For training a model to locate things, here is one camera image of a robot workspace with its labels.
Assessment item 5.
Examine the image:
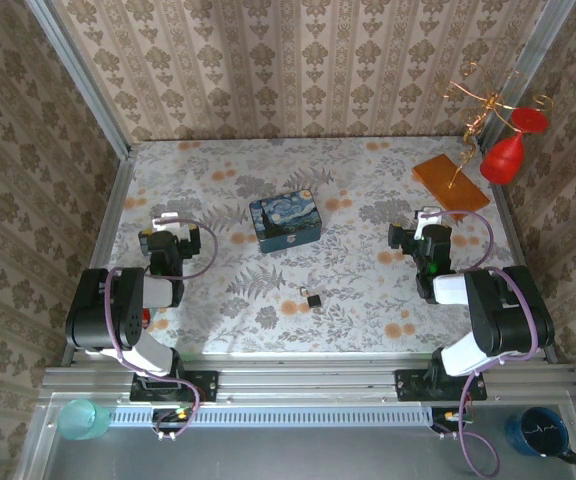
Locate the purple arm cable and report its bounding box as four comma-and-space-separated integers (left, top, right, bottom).
430, 208, 539, 479
105, 214, 220, 442

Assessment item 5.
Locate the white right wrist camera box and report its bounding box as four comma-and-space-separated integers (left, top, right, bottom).
412, 205, 442, 241

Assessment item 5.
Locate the grey metal tray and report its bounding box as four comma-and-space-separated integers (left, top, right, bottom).
16, 392, 576, 480

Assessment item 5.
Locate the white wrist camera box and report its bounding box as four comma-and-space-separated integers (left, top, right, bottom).
412, 205, 442, 241
151, 211, 192, 242

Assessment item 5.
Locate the red wine glass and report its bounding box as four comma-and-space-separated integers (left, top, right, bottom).
478, 107, 550, 187

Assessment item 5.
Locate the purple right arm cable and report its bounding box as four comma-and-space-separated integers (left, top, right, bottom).
430, 208, 539, 479

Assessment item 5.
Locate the gold wire rack orange base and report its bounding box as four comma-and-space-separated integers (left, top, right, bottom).
411, 62, 554, 224

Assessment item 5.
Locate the dark blue mug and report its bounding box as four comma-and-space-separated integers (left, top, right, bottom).
505, 406, 576, 465

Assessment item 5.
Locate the starry night painted box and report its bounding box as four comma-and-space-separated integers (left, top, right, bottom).
248, 188, 325, 254

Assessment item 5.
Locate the aluminium side rail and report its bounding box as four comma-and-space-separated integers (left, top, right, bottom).
60, 153, 137, 367
491, 183, 563, 365

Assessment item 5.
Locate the aluminium frame post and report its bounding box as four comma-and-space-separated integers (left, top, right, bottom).
477, 0, 576, 146
25, 0, 132, 157

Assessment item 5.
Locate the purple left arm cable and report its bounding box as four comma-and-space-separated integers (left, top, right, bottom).
105, 214, 220, 442

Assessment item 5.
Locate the teal plastic cup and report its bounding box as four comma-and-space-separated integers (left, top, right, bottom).
56, 398, 112, 442

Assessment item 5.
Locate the floral table cloth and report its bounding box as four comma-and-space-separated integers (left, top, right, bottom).
85, 137, 544, 357

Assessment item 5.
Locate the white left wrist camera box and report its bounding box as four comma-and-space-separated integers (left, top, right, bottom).
151, 211, 192, 242

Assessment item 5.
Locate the grey slotted cable duct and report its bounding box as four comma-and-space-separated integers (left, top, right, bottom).
110, 405, 434, 429

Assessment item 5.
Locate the aluminium front rail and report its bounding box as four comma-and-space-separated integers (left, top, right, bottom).
41, 353, 576, 404

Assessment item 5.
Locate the black connector board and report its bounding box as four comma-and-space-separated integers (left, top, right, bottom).
431, 407, 473, 430
152, 407, 194, 427

